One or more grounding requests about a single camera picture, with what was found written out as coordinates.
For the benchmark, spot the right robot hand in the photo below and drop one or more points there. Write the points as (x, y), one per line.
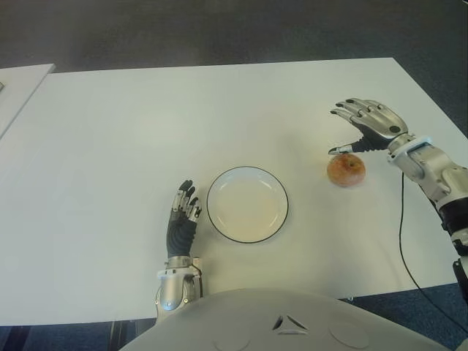
(380, 120)

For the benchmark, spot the white plate with black rim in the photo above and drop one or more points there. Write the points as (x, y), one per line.
(248, 208)

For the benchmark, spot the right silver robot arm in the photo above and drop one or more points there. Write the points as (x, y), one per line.
(424, 164)

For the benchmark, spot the red yellow apple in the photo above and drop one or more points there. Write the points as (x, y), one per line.
(345, 172)

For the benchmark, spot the white side table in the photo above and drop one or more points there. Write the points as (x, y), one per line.
(22, 91)

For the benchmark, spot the grey robot torso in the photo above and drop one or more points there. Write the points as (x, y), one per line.
(292, 329)

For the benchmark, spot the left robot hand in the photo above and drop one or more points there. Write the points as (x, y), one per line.
(179, 234)

